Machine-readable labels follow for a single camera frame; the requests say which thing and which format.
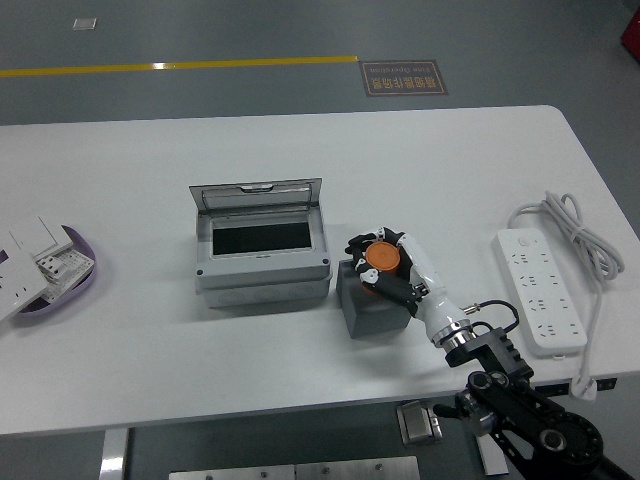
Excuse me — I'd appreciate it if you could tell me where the white power plug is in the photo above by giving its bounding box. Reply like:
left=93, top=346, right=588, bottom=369
left=569, top=374, right=599, bottom=401

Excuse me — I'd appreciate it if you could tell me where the white power strip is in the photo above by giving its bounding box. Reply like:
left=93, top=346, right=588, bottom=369
left=494, top=227, right=589, bottom=359

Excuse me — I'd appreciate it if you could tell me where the purple tray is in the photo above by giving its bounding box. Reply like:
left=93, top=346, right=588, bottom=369
left=12, top=224, right=97, bottom=327

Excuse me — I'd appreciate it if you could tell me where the orange cylinder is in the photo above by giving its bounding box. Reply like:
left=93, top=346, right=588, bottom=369
left=360, top=241, right=402, bottom=296

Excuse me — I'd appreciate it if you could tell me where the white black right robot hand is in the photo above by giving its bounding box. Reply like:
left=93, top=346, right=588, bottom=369
left=345, top=226, right=472, bottom=347

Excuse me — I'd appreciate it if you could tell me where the grey cube with round hole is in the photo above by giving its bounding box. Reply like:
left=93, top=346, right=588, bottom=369
left=337, top=257, right=426, bottom=340

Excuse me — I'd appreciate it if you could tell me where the silver metal bracket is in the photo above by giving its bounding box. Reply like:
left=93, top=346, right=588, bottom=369
left=396, top=401, right=444, bottom=445

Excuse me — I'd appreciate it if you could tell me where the white table leg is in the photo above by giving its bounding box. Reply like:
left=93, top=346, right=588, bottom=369
left=98, top=428, right=130, bottom=480
left=477, top=433, right=509, bottom=476

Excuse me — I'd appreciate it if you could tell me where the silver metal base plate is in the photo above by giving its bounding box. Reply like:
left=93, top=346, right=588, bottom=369
left=168, top=455, right=421, bottom=480

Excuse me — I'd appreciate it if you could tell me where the brown floor sign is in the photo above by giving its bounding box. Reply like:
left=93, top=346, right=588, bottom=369
left=359, top=59, right=450, bottom=97

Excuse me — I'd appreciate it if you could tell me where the large white socket plate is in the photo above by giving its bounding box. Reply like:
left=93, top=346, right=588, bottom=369
left=0, top=244, right=51, bottom=324

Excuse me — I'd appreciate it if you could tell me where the white socket module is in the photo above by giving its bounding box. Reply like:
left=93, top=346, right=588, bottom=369
left=35, top=249, right=96, bottom=302

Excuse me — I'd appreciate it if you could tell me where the white power cable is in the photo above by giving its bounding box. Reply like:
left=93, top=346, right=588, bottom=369
left=507, top=189, right=626, bottom=386

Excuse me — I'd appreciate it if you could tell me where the black table control panel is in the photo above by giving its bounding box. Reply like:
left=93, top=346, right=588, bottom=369
left=533, top=378, right=619, bottom=396

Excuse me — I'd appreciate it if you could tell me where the white switch plate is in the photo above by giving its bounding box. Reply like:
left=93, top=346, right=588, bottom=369
left=7, top=215, right=76, bottom=261

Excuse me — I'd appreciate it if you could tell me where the yellow floor tape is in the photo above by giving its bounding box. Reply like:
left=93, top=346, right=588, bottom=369
left=0, top=54, right=359, bottom=79

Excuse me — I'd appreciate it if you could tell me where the grey electrical box with lid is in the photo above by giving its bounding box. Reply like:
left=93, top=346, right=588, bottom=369
left=188, top=177, right=334, bottom=309

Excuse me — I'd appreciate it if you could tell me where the red object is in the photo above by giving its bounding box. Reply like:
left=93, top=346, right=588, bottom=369
left=619, top=9, right=640, bottom=51

